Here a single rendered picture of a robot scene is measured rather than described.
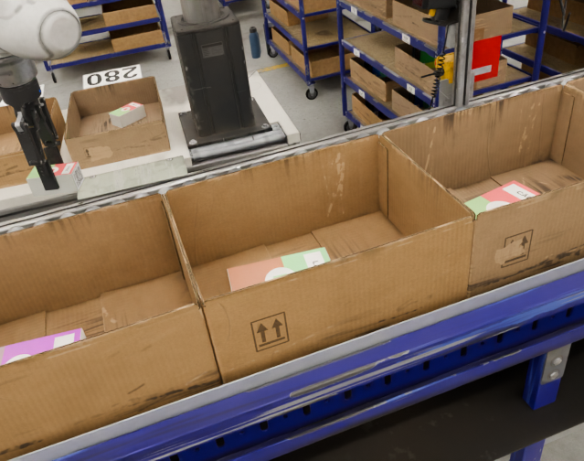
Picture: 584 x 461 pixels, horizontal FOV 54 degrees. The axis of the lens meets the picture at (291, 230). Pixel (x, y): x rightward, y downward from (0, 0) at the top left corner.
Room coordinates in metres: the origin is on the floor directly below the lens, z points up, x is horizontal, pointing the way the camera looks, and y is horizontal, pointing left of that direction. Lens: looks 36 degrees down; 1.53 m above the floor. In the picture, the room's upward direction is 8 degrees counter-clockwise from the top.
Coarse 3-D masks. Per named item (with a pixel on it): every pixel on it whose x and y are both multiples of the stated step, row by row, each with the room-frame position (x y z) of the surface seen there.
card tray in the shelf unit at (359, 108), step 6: (354, 96) 2.94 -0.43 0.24; (360, 96) 2.99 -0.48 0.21; (354, 102) 2.94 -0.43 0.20; (360, 102) 2.85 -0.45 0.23; (354, 108) 2.95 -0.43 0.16; (360, 108) 2.85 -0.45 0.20; (366, 108) 2.77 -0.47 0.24; (360, 114) 2.86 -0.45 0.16; (366, 114) 2.77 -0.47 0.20; (372, 114) 2.70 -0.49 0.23; (366, 120) 2.78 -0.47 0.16; (372, 120) 2.71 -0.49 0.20; (378, 120) 2.63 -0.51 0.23; (384, 120) 2.79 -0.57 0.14
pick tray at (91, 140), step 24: (72, 96) 1.86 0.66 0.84; (96, 96) 1.89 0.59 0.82; (120, 96) 1.90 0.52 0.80; (144, 96) 1.92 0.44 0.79; (72, 120) 1.72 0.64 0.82; (96, 120) 1.83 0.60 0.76; (144, 120) 1.78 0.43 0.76; (72, 144) 1.51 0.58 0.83; (96, 144) 1.52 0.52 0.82; (120, 144) 1.53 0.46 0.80; (144, 144) 1.54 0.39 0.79; (168, 144) 1.56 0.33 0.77
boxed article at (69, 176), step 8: (56, 168) 1.14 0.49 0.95; (64, 168) 1.14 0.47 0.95; (72, 168) 1.13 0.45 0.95; (32, 176) 1.12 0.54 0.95; (56, 176) 1.11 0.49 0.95; (64, 176) 1.11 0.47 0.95; (72, 176) 1.11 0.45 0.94; (80, 176) 1.15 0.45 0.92; (32, 184) 1.11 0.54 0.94; (40, 184) 1.11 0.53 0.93; (64, 184) 1.11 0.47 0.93; (72, 184) 1.11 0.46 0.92; (80, 184) 1.13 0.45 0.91; (32, 192) 1.11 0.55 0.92; (40, 192) 1.11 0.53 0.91; (48, 192) 1.11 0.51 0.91; (56, 192) 1.11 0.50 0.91; (64, 192) 1.11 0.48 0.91
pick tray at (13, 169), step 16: (0, 112) 1.83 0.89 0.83; (48, 112) 1.85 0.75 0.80; (0, 128) 1.82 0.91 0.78; (64, 128) 1.81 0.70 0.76; (0, 144) 1.74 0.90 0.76; (16, 144) 1.72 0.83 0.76; (0, 160) 1.46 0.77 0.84; (16, 160) 1.47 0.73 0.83; (0, 176) 1.46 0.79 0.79; (16, 176) 1.47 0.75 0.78
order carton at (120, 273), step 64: (0, 256) 0.74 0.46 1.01; (64, 256) 0.76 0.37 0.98; (128, 256) 0.79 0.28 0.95; (0, 320) 0.73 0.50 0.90; (64, 320) 0.72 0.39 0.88; (128, 320) 0.69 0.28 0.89; (192, 320) 0.53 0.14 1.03; (0, 384) 0.47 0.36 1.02; (64, 384) 0.48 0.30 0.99; (128, 384) 0.50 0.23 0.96; (192, 384) 0.52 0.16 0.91; (0, 448) 0.46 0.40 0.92
